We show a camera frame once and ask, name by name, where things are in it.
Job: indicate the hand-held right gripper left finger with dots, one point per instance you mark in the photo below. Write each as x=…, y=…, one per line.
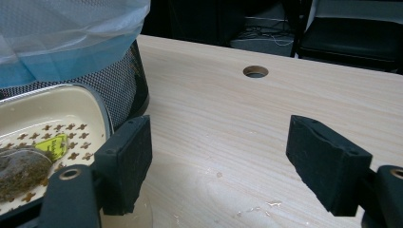
x=126, y=164

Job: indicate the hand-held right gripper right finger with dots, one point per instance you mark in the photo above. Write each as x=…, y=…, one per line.
x=326, y=164

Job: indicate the black mesh trash bin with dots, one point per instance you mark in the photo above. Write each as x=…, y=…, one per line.
x=120, y=91

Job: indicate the white strainer basket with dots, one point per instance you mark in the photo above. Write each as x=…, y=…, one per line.
x=47, y=107

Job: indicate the brown tea bag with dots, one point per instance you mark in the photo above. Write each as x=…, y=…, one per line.
x=22, y=171

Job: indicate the blue plastic bin bag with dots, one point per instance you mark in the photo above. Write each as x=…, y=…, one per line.
x=63, y=34

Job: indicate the black folding chair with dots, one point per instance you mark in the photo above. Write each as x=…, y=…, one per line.
x=351, y=34

